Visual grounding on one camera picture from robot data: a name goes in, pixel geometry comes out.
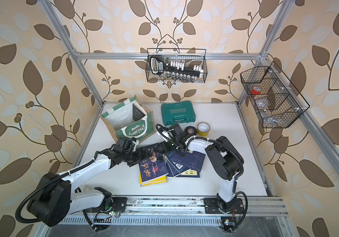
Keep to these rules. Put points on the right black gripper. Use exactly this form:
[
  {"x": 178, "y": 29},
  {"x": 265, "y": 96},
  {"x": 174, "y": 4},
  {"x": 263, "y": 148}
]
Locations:
[{"x": 163, "y": 146}]

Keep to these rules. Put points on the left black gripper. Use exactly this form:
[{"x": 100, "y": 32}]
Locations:
[{"x": 139, "y": 157}]

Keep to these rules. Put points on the dark purple illustrated book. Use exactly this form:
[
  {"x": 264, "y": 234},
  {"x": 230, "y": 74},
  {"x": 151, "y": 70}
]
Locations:
[{"x": 153, "y": 166}]

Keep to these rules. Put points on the tan book black cover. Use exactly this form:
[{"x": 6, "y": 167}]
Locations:
[{"x": 138, "y": 112}]

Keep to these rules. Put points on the yellow cartoon book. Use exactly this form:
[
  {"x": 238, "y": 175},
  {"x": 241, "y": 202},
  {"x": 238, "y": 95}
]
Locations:
[{"x": 152, "y": 180}]

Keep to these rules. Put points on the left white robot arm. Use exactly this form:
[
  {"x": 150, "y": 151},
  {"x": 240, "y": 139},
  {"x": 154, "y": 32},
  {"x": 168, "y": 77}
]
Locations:
[{"x": 58, "y": 195}]

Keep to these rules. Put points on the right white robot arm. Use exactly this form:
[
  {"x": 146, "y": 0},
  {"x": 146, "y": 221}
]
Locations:
[{"x": 225, "y": 159}]

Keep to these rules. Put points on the bottom navy blue book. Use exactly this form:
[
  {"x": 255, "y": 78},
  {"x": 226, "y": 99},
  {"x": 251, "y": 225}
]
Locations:
[{"x": 180, "y": 171}]

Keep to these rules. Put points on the navy blue book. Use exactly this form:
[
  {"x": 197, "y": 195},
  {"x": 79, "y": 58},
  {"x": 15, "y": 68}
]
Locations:
[
  {"x": 193, "y": 160},
  {"x": 180, "y": 171}
]

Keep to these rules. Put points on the black tape roll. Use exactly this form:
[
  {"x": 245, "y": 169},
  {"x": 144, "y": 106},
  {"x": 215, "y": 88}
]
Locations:
[{"x": 190, "y": 130}]

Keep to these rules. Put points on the top navy blue book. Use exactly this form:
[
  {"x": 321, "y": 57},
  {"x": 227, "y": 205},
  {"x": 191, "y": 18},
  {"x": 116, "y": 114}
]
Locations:
[{"x": 193, "y": 160}]

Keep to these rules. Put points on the green plastic tool case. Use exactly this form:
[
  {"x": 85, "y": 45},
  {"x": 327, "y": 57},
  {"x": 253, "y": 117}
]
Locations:
[{"x": 175, "y": 113}]

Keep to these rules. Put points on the yellow tape roll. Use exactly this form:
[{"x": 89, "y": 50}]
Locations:
[{"x": 203, "y": 129}]

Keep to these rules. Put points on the black socket set holder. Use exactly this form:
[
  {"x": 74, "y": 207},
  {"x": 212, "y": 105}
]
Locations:
[{"x": 173, "y": 68}]

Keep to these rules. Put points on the red tape roll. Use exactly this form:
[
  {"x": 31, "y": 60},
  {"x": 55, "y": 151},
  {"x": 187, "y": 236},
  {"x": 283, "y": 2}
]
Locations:
[{"x": 256, "y": 90}]

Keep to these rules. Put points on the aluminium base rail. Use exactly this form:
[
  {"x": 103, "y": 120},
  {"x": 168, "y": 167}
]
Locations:
[{"x": 183, "y": 210}]

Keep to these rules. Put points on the back black wire basket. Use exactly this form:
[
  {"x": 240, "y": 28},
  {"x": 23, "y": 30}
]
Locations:
[{"x": 189, "y": 56}]

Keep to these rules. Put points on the side black wire basket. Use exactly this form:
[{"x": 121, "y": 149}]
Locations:
[{"x": 280, "y": 103}]

